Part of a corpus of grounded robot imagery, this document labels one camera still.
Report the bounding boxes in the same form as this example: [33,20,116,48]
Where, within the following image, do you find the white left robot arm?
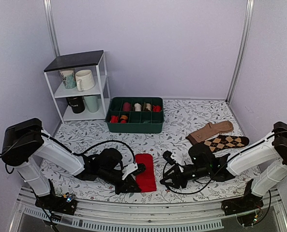
[0,118,146,210]

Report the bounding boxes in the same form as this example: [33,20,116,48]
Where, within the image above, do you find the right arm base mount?
[221,179,272,228]

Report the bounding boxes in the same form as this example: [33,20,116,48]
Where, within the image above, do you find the white rolled sock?
[134,103,142,112]

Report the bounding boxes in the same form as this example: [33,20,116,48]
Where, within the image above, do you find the black mug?
[66,96,85,114]

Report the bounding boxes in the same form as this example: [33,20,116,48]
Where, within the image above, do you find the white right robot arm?
[160,122,287,211]

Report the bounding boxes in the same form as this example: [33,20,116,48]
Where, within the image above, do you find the aluminium corner post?
[43,0,60,57]
[226,0,255,105]

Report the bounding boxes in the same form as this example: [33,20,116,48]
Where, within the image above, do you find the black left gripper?
[99,168,141,195]

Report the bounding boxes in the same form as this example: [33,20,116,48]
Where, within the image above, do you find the green divided storage box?
[105,97,164,133]

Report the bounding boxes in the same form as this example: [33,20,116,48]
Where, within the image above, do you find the orange red rolled sock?
[119,115,128,123]

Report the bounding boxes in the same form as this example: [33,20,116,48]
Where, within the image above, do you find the right aluminium corner post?
[226,0,255,105]

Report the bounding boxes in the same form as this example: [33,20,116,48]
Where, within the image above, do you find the floral patterned table mat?
[41,100,260,204]

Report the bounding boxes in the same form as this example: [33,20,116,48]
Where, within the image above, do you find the tan brown sock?
[186,120,234,145]

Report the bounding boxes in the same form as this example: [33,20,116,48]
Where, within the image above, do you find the cream white mug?
[75,70,95,92]

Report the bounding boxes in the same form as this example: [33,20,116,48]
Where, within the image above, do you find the brown beige rolled sock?
[142,102,152,112]

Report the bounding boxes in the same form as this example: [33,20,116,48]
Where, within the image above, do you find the left aluminium corner post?
[43,0,60,57]

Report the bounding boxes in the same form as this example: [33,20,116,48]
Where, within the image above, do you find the white shelf with black top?
[44,50,111,123]

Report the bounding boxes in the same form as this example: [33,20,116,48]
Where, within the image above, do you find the brown argyle sock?
[201,135,250,153]

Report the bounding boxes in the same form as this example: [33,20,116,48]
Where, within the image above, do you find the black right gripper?
[160,165,211,190]

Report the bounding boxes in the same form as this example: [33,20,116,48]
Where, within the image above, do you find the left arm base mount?
[35,179,77,216]

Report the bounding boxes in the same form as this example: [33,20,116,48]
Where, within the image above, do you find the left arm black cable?
[0,129,136,174]

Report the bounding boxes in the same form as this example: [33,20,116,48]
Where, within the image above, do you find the floral teal mug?
[59,69,76,89]

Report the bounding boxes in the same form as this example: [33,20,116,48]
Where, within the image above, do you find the mint green mug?
[83,95,99,113]

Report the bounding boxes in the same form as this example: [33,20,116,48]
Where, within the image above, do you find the dark red rolled sock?
[122,102,132,112]

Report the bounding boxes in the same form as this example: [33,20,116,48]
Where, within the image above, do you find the red sock pair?
[135,153,157,192]

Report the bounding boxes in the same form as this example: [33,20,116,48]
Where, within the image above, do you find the aluminium front rail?
[9,187,287,232]

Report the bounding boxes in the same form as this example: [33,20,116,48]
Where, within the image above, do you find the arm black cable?
[161,130,287,195]
[0,129,136,174]

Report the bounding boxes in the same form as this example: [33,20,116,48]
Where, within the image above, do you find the red rolled sock front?
[110,115,119,123]

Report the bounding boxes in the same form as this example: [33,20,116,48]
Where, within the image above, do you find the bright red rolled sock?
[152,105,162,112]

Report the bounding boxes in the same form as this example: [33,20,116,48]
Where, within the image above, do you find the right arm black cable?
[161,130,287,195]

